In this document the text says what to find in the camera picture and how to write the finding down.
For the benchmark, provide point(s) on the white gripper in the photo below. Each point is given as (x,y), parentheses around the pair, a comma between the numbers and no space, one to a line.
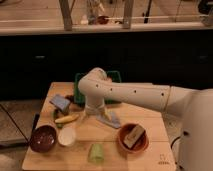
(92,108)

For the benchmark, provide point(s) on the white handled black brush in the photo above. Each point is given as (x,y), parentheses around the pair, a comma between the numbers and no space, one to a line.
(104,114)

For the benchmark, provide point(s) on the green vegetable toy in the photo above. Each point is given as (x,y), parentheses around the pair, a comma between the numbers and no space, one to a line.
(56,116)

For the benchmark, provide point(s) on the small white bowl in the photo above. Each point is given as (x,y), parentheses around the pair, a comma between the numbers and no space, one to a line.
(67,136)

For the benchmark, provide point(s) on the blue sponge block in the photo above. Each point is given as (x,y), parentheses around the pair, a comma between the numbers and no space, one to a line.
(60,102)

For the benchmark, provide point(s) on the wooden table board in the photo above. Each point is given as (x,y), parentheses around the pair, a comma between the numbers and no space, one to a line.
(157,157)

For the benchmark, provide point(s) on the light blue cloth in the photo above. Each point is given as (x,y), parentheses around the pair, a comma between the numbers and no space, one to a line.
(114,122)

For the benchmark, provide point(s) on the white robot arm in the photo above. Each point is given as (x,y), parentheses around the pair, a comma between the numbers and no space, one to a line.
(195,107)

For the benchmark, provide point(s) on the orange bowl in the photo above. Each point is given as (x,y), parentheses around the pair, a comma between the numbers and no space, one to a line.
(139,146)

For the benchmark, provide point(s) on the clear green plastic cup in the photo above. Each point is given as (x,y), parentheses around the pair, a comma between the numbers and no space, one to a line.
(96,154)

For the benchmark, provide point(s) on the green plastic bin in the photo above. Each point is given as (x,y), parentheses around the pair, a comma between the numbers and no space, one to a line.
(79,98)

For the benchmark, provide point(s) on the tan sponge block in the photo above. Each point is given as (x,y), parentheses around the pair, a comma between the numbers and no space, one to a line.
(133,136)

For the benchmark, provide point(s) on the dark red bowl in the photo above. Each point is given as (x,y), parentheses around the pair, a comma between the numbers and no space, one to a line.
(43,139)

